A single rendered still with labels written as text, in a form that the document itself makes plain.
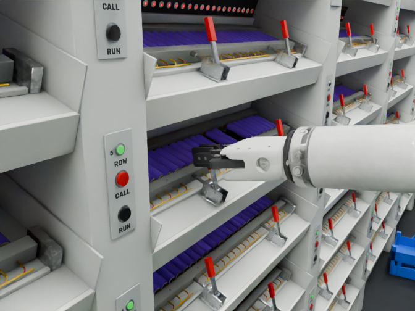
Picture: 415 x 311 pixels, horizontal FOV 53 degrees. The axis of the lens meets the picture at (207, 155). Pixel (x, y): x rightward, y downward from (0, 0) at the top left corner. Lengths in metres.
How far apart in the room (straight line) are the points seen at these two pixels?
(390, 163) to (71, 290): 0.38
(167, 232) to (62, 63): 0.28
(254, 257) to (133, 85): 0.55
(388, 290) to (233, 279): 1.55
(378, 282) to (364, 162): 1.87
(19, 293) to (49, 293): 0.03
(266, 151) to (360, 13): 1.21
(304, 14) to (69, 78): 0.71
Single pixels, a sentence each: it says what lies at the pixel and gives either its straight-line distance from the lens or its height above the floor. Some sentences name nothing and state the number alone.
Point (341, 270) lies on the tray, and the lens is 1.71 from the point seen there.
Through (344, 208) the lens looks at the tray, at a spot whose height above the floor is 0.57.
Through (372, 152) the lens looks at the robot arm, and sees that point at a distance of 0.53.
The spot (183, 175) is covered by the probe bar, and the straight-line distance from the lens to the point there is 0.69.
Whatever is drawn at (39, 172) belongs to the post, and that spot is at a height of 1.07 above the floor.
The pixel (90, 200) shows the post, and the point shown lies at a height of 1.06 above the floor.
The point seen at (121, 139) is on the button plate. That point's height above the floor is 1.11.
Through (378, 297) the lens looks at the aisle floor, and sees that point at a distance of 2.27.
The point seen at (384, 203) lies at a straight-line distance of 2.37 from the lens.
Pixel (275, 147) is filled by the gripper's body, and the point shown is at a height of 1.07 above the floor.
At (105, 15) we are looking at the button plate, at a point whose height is 1.24.
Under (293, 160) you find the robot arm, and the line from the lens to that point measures 0.57.
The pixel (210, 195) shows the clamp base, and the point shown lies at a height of 0.97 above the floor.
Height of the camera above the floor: 1.23
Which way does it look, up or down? 17 degrees down
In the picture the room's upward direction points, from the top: straight up
